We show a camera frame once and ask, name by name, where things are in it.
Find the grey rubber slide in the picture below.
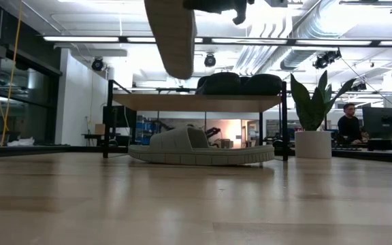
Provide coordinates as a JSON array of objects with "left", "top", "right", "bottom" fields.
[
  {"left": 127, "top": 125, "right": 276, "bottom": 167},
  {"left": 144, "top": 0, "right": 197, "bottom": 80}
]

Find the black rubber slide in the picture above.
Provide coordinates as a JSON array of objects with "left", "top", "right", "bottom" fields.
[
  {"left": 240, "top": 73, "right": 284, "bottom": 97},
  {"left": 195, "top": 71, "right": 243, "bottom": 96}
]

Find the wooden shelf black metal frame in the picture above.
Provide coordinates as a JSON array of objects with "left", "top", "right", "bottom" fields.
[{"left": 102, "top": 79, "right": 289, "bottom": 162}]

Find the blue bin rack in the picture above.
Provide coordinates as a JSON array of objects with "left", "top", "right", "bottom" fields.
[{"left": 135, "top": 115, "right": 159, "bottom": 146}]

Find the snake plant in white pot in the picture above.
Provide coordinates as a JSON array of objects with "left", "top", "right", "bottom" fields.
[{"left": 290, "top": 69, "right": 357, "bottom": 159}]

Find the person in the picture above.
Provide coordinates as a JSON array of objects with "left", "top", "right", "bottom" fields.
[{"left": 337, "top": 103, "right": 367, "bottom": 146}]

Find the black computer monitor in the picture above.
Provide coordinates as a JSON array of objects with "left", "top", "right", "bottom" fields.
[{"left": 362, "top": 106, "right": 392, "bottom": 140}]

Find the black wall screen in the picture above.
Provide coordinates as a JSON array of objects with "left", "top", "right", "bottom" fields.
[{"left": 102, "top": 105, "right": 137, "bottom": 129}]

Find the yellow cable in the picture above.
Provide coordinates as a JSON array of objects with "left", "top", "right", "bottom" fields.
[{"left": 0, "top": 0, "right": 24, "bottom": 147}]

